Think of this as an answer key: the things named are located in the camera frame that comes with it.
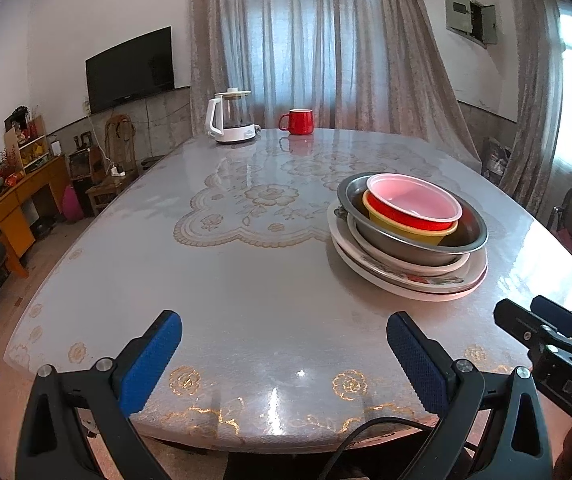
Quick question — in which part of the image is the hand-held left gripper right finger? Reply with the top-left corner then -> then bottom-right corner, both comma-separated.
386,311 -> 553,480

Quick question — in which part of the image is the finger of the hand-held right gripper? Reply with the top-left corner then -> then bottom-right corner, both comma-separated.
494,299 -> 554,356
531,296 -> 572,338

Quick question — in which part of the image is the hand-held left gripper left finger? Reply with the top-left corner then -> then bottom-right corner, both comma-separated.
14,310 -> 183,480

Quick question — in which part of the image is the pink-rimmed plate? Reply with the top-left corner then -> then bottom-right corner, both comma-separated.
333,240 -> 489,302

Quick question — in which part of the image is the large decorated white plate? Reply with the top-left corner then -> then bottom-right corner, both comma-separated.
327,200 -> 488,292

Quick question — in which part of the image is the stainless steel bowl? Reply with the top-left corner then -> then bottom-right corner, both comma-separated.
337,172 -> 489,267

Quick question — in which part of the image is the rose-print white plate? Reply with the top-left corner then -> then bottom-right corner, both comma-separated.
347,214 -> 472,268

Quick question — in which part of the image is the yellow plastic bowl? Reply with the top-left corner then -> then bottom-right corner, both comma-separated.
362,191 -> 459,247

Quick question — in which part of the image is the red plastic bowl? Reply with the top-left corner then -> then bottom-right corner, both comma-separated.
366,173 -> 463,233

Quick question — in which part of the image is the pile of bags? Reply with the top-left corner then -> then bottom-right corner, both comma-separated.
483,137 -> 514,181

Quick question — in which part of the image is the pink bag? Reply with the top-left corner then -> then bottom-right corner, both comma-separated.
62,185 -> 84,222

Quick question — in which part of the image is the wooden chair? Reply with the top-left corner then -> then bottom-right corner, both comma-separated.
87,114 -> 139,216

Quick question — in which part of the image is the orange wooden desk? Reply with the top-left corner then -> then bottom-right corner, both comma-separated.
0,155 -> 69,278

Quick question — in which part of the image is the black speaker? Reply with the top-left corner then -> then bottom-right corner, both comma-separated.
68,147 -> 104,181

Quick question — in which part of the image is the narrow beige curtain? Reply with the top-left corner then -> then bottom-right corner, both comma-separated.
498,0 -> 567,216

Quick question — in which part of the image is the white electric kettle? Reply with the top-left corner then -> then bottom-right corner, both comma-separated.
207,89 -> 261,145

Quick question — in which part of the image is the cluttered small shelf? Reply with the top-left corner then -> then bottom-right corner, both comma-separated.
4,106 -> 51,171

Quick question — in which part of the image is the red mug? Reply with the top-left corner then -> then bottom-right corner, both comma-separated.
278,108 -> 315,135

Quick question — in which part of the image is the wide beige curtain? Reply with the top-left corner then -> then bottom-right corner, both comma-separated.
188,0 -> 482,171

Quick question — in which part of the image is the black cable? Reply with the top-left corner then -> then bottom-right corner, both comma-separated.
316,416 -> 437,480

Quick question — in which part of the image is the black wall television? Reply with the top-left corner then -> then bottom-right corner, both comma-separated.
85,26 -> 175,115

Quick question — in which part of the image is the grey wall electrical box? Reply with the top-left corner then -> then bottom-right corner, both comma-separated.
443,0 -> 498,45

